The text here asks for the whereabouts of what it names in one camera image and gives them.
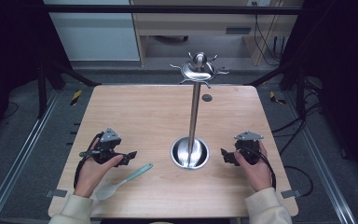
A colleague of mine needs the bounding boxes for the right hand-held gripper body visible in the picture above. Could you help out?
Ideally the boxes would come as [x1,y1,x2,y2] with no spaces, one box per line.
[233,130,265,166]

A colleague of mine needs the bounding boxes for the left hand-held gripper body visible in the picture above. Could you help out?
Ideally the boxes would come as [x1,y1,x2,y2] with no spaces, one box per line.
[79,127,126,166]

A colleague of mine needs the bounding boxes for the teal-handled silicone spoon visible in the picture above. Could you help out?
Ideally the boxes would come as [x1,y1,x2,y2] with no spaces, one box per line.
[94,162,154,203]

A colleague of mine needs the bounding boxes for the steel utensil rack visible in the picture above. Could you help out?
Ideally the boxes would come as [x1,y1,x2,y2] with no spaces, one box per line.
[169,51,231,171]

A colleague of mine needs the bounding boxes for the person's right hand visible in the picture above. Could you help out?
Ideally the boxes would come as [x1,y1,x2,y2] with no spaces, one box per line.
[233,140,277,193]

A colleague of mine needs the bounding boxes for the person's left hand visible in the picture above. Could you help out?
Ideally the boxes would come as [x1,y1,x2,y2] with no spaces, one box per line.
[74,137,125,199]

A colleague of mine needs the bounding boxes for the yellow-black tape strip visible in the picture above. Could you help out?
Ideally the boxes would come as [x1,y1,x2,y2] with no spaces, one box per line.
[69,89,84,107]
[268,91,287,105]

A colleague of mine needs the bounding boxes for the white cabinet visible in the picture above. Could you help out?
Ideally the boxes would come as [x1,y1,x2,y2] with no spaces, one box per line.
[42,0,141,62]

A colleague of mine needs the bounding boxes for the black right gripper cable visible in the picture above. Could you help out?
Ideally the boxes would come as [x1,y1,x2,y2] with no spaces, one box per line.
[241,146,277,190]

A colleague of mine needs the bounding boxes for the black floor cable bundle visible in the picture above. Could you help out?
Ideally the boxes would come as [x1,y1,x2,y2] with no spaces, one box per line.
[271,77,324,157]

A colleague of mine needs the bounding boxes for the grey table bracket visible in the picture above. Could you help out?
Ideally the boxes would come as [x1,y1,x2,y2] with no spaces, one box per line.
[44,189,68,199]
[281,189,303,200]

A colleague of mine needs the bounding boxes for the black looped floor cable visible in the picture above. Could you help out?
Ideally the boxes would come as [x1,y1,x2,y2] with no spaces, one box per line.
[283,165,314,198]

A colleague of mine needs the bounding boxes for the aluminium floor rail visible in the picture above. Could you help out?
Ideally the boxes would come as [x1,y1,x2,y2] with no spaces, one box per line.
[283,91,358,224]
[0,90,61,224]

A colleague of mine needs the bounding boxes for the black frame strut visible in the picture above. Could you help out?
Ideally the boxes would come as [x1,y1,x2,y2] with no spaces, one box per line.
[36,59,103,119]
[247,59,308,119]

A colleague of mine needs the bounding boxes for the black hanging desk cables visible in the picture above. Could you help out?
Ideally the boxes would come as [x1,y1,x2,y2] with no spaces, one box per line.
[252,1,285,67]

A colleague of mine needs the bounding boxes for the black horizontal frame bar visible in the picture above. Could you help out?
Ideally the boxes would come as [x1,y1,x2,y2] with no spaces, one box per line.
[44,4,303,16]

